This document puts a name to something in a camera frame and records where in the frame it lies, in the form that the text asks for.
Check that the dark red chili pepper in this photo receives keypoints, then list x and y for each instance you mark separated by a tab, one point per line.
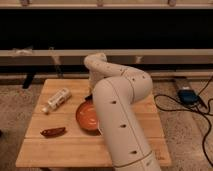
53	132

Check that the white plastic bottle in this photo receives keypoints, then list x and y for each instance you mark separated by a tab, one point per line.
57	100

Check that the black metal stand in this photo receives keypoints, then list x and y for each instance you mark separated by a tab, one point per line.
28	80

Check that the orange round bowl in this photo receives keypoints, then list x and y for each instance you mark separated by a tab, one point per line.
86	116

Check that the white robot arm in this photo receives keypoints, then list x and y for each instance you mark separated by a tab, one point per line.
114	88

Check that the blue power adapter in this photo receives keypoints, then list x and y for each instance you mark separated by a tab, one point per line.
187	95

